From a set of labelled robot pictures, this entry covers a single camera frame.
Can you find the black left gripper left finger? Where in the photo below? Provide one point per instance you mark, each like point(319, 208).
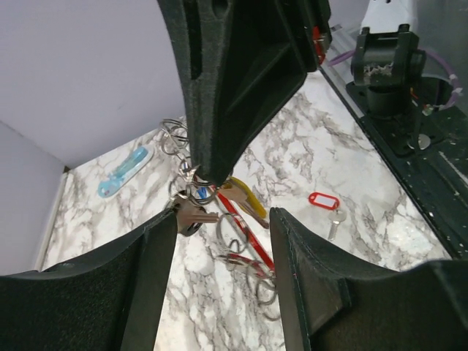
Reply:
point(107, 299)

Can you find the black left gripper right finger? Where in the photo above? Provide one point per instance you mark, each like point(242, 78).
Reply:
point(332, 300)

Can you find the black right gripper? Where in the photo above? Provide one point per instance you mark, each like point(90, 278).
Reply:
point(272, 47)

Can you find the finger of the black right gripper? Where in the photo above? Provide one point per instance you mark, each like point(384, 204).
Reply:
point(200, 41)

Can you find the metal key organizer red handle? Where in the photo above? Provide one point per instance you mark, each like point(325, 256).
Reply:
point(239, 248)

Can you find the red tag with key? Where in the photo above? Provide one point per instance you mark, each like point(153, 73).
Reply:
point(332, 205)

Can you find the blue packaged correction tape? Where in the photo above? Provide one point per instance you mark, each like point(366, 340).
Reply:
point(133, 164)

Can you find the blue plastic key tag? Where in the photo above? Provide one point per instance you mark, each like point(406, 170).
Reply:
point(202, 192)

